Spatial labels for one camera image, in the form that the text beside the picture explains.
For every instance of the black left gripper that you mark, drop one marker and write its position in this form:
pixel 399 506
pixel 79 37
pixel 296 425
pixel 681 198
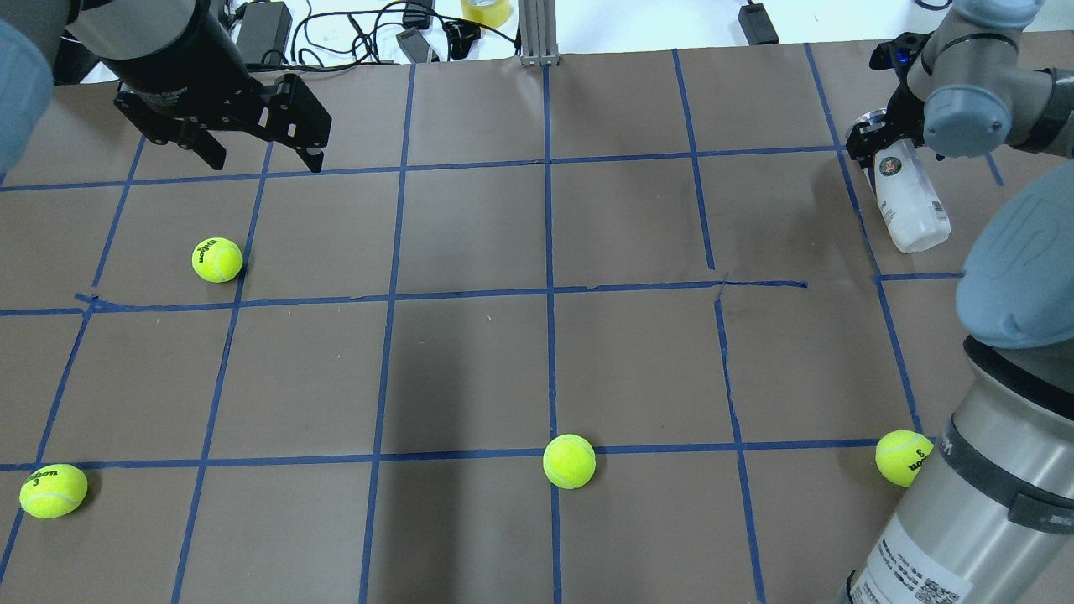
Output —
pixel 178 77

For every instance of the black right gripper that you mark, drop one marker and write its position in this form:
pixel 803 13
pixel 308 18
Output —
pixel 864 137

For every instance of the white tennis ball can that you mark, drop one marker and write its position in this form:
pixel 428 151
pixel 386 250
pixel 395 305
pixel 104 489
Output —
pixel 907 200

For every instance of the tennis ball centre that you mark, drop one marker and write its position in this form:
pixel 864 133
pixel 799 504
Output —
pixel 217 260

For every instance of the tennis ball farthest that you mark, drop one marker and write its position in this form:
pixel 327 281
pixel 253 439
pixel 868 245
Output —
pixel 900 454

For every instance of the tennis ball near base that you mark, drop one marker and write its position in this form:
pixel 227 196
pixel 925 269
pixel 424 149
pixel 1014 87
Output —
pixel 53 491

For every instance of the tennis ball mid far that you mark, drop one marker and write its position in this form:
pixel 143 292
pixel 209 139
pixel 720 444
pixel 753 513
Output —
pixel 569 461

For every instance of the black power adapter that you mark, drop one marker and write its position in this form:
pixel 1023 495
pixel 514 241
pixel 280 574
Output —
pixel 263 32

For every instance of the small black power brick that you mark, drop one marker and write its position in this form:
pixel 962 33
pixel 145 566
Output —
pixel 756 24

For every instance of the yellow tape roll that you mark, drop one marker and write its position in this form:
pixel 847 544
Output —
pixel 491 13

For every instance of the aluminium frame post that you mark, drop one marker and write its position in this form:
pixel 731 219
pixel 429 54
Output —
pixel 537 33

